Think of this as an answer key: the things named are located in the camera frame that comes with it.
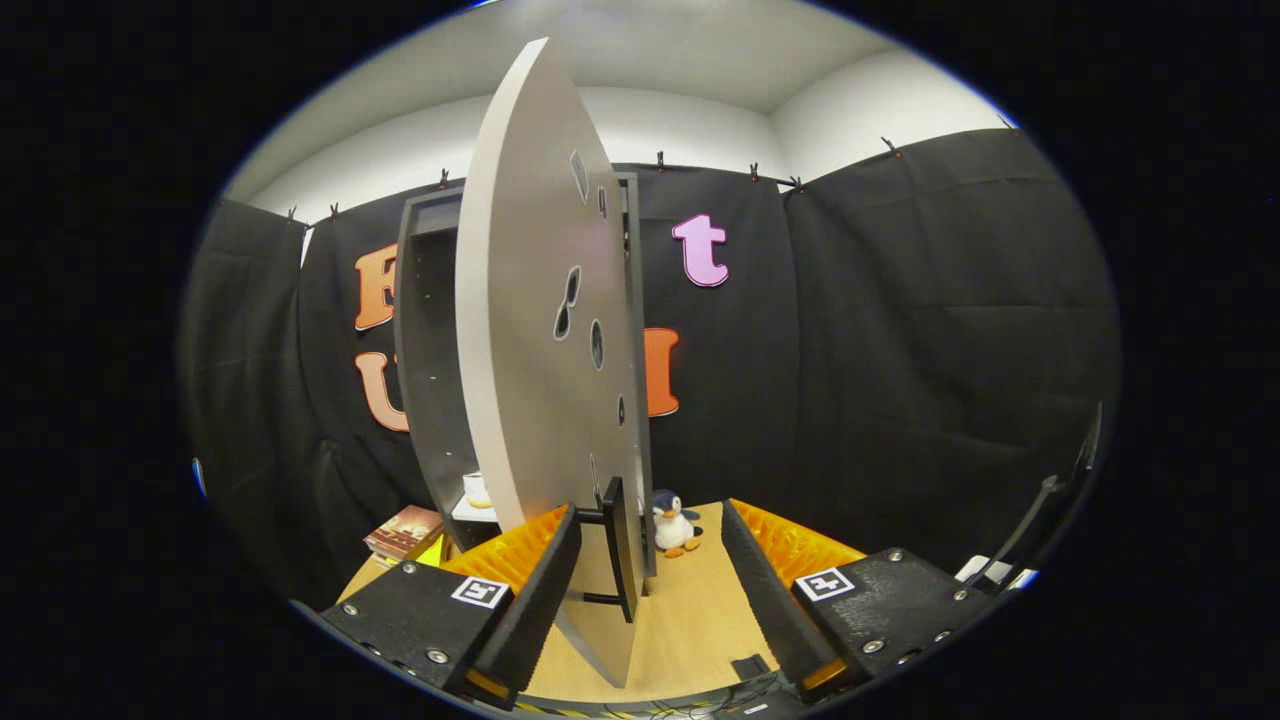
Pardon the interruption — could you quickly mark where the beige shoe cabinet door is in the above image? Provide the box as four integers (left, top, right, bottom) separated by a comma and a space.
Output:
455, 37, 641, 689

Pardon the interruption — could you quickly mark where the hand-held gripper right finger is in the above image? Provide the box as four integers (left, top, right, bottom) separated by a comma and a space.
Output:
720, 497, 1001, 703

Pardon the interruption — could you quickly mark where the black backdrop cloth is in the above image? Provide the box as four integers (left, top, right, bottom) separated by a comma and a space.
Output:
178, 125, 1123, 611

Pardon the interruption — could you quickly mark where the penguin plush toy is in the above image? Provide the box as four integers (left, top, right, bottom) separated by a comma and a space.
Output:
652, 489, 704, 559

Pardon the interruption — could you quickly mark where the white flat object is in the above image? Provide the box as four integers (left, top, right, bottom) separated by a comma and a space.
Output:
955, 555, 1041, 591

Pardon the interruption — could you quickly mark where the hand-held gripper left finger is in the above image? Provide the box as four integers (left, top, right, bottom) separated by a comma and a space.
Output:
316, 502, 584, 711

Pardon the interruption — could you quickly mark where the black door handle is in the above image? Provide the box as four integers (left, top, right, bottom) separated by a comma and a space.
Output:
572, 477, 641, 623

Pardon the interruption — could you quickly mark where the bundle of black cables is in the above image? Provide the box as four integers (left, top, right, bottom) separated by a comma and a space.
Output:
560, 670, 811, 720

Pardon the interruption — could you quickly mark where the brown cover book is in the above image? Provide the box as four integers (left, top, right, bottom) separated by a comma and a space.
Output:
362, 505, 444, 561

